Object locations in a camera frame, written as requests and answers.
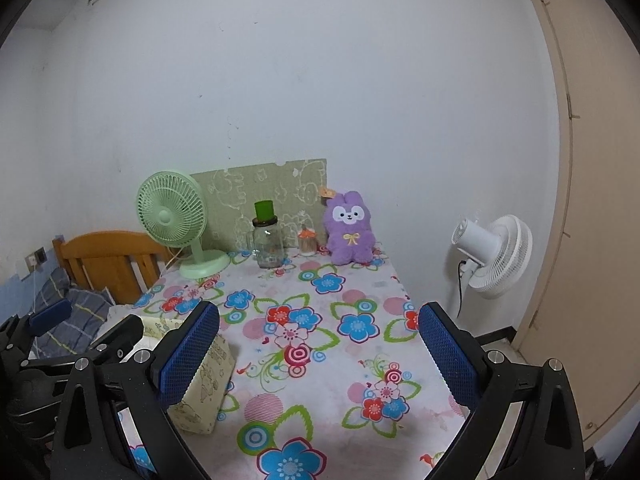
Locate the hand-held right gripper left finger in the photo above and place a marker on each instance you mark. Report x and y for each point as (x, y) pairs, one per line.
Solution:
(192, 355)

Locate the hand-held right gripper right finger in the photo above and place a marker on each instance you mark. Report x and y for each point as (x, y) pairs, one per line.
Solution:
(450, 360)

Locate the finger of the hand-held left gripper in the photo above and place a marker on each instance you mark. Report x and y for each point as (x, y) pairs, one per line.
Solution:
(50, 315)
(120, 332)

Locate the yellow birthday gift bag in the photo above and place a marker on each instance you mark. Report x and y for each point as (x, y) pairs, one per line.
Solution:
(215, 380)

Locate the white bedding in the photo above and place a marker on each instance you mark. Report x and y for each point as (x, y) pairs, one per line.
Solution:
(117, 312)

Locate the grey plaid pillow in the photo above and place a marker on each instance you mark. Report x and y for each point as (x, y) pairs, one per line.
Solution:
(75, 310)

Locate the white standing fan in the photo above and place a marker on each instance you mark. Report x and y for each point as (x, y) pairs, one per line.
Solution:
(492, 255)

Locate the floral tablecloth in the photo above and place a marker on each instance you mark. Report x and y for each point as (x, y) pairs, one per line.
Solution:
(325, 360)

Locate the green desk fan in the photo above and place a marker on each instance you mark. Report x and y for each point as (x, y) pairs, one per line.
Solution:
(170, 215)

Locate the glass jar with green lid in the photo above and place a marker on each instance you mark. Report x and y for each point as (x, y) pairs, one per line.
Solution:
(266, 245)

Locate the cotton swab container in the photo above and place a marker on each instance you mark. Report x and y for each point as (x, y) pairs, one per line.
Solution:
(306, 240)

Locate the purple plush bunny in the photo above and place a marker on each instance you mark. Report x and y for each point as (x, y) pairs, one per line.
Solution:
(347, 232)

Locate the green printed board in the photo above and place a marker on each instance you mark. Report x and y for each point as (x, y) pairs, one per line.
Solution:
(280, 185)

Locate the beige wooden door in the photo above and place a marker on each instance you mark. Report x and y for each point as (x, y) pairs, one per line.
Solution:
(600, 210)

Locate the wall socket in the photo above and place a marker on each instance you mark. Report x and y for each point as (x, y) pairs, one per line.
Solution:
(36, 260)

